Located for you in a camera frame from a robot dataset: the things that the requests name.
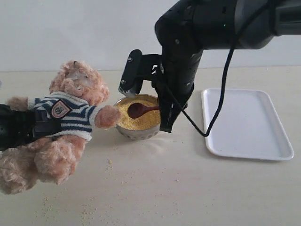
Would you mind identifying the steel bowl of yellow millet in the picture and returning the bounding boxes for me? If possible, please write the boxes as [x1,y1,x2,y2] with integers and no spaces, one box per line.
[114,94,160,140]

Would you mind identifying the dark red wooden spoon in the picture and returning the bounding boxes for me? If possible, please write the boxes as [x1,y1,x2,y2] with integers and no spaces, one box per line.
[127,103,160,119]

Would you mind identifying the white rectangular plastic tray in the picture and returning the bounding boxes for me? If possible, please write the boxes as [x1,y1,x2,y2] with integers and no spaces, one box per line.
[206,89,294,161]

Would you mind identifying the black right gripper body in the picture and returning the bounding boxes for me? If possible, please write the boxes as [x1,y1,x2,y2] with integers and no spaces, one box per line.
[155,45,203,104]

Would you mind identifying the tan teddy bear striped sweater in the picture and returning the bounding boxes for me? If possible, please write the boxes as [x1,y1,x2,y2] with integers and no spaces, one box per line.
[0,60,120,194]

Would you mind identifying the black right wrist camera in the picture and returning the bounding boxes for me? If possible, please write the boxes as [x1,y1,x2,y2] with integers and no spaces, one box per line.
[119,49,161,98]

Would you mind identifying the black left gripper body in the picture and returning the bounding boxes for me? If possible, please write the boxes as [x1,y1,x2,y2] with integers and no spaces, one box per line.
[0,105,31,151]

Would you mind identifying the black right camera cable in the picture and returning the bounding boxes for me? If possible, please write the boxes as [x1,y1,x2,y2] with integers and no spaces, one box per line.
[155,0,283,137]

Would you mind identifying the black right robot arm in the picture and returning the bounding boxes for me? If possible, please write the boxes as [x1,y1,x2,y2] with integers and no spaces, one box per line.
[155,0,301,132]

